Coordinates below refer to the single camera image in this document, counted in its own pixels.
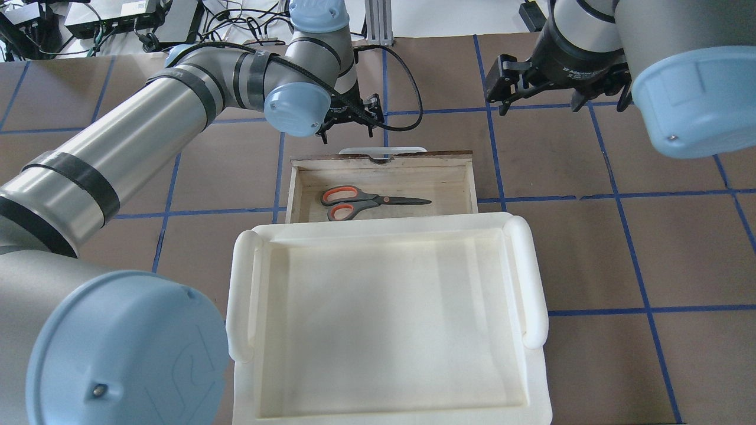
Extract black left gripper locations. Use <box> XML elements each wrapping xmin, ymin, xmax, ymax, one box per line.
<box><xmin>319</xmin><ymin>89</ymin><xmax>385</xmax><ymax>145</ymax></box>

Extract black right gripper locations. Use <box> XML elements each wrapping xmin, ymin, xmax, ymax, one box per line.
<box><xmin>484</xmin><ymin>17</ymin><xmax>631</xmax><ymax>116</ymax></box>

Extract grey orange scissors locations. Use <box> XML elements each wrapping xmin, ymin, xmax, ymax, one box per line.
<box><xmin>320</xmin><ymin>185</ymin><xmax>432</xmax><ymax>221</ymax></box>

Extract light wooden drawer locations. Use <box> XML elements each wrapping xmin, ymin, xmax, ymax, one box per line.
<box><xmin>285</xmin><ymin>151</ymin><xmax>478</xmax><ymax>223</ymax></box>

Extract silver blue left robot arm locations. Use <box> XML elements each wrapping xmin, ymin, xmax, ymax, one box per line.
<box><xmin>2</xmin><ymin>1</ymin><xmax>362</xmax><ymax>424</ymax></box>

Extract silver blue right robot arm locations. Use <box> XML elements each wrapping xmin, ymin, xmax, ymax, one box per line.
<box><xmin>484</xmin><ymin>1</ymin><xmax>755</xmax><ymax>159</ymax></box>

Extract white plastic tray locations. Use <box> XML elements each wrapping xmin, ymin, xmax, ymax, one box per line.
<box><xmin>226</xmin><ymin>212</ymin><xmax>553</xmax><ymax>424</ymax></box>

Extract white drawer handle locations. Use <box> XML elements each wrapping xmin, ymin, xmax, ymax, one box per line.
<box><xmin>338</xmin><ymin>147</ymin><xmax>427</xmax><ymax>161</ymax></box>

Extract aluminium frame post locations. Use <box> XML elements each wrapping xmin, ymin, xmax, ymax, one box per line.
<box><xmin>364</xmin><ymin>0</ymin><xmax>395</xmax><ymax>47</ymax></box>

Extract black network switch box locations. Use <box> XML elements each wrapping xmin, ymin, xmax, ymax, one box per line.
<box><xmin>64</xmin><ymin>1</ymin><xmax>167</xmax><ymax>40</ymax></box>

